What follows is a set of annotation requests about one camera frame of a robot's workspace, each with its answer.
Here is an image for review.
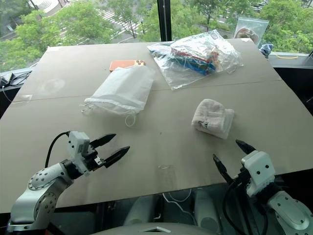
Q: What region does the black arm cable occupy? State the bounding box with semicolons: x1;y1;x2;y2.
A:
224;171;247;235
45;132;70;168

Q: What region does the clear bag of colourful items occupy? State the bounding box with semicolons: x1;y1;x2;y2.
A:
147;29;244;91

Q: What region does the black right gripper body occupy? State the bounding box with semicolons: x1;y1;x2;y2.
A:
228;168;249;188

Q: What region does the white cable under table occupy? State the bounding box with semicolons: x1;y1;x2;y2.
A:
162;189;193;203

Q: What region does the grey robot torso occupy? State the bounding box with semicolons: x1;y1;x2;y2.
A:
91;221;221;235

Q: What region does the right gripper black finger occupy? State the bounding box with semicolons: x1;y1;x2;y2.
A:
212;153;234;184
235;139;257;155

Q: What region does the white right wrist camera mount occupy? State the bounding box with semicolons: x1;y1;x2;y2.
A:
241;151;276;196

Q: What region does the black window post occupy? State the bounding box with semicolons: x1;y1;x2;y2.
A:
156;0;173;42

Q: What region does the blue cloth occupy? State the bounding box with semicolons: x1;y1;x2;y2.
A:
259;43;274;58

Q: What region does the orange smartphone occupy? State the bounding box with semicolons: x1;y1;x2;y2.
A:
109;59;146;72

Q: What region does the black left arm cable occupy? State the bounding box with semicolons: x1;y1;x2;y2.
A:
45;132;70;168

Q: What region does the grey device with black cables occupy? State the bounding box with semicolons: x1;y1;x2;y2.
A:
0;70;33;86

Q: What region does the white drawstring pouch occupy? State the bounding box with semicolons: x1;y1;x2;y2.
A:
79;66;156;128

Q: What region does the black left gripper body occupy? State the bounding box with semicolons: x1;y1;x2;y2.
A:
85;143;107;172

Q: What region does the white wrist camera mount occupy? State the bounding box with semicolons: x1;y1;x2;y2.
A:
66;131;90;176
241;151;276;196

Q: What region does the clear zip bag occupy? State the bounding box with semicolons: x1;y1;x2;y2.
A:
233;17;269;47

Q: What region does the white terry towel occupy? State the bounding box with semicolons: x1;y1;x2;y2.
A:
191;98;235;140

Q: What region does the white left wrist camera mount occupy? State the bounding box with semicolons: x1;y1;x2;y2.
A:
66;131;90;176

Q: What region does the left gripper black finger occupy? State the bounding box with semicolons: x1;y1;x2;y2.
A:
104;146;131;169
89;133;117;148

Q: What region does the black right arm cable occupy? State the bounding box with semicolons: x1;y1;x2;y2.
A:
224;171;247;235

